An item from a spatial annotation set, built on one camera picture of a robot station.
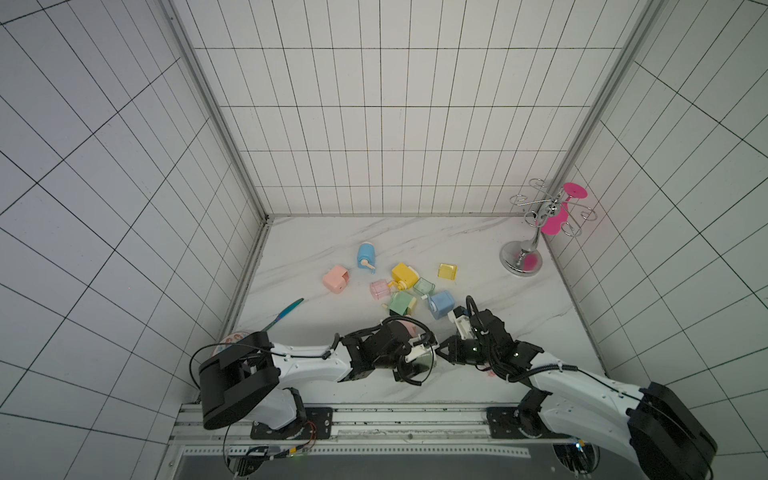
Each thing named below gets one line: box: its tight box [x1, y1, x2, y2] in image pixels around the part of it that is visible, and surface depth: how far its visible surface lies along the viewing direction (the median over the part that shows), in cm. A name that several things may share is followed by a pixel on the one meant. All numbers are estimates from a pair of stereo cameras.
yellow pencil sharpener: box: [388, 262, 419, 291], surface depth 100 cm
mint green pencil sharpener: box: [390, 291, 411, 316], surface depth 91 cm
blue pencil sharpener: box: [428, 290, 455, 320], surface depth 89 cm
